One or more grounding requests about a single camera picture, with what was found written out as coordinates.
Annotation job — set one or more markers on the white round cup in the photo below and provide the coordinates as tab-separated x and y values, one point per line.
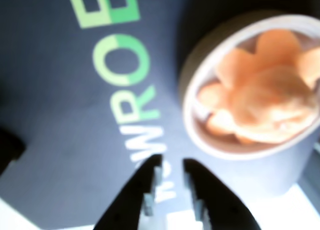
262	165

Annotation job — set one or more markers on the orange octopus plush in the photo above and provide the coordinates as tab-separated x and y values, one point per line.
260	102

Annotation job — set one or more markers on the dark grey WOWROBO logo mat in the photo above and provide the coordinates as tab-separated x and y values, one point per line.
62	90

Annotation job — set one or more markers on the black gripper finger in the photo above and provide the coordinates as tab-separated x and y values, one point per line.
130	200
220	205

